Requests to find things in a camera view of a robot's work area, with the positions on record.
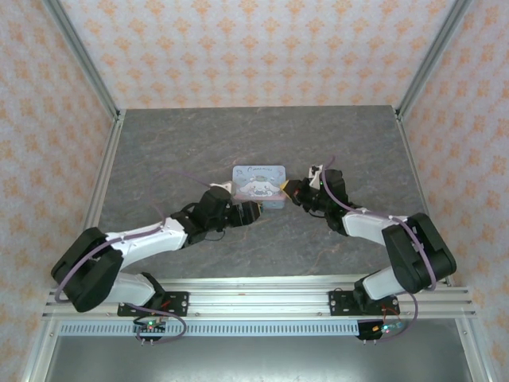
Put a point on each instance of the right controller board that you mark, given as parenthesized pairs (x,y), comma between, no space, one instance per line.
(381,328)

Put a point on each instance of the grey metal panel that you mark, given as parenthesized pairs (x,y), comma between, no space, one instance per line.
(258,360)

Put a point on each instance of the light blue cartoon pouch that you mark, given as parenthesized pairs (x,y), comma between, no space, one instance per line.
(258,183)

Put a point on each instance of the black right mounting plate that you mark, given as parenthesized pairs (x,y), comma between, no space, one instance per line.
(338,302)

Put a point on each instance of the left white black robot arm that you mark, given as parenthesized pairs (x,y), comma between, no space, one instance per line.
(143,240)

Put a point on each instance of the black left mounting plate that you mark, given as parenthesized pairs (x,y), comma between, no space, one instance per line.
(179,302)

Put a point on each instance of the aluminium table side rail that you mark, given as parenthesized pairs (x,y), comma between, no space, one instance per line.
(105,175)
(417,175)

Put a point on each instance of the left controller board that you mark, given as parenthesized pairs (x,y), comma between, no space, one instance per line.
(151,327)

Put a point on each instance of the controller board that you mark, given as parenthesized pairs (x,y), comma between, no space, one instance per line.
(151,327)
(381,328)

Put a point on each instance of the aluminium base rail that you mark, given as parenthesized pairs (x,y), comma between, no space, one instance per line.
(258,298)

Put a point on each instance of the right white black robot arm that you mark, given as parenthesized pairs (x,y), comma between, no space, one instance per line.
(417,250)

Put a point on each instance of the aluminium frame post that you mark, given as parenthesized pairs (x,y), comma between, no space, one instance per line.
(431,59)
(85,63)

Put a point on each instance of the black mounting plate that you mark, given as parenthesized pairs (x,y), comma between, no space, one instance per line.
(179,302)
(338,302)

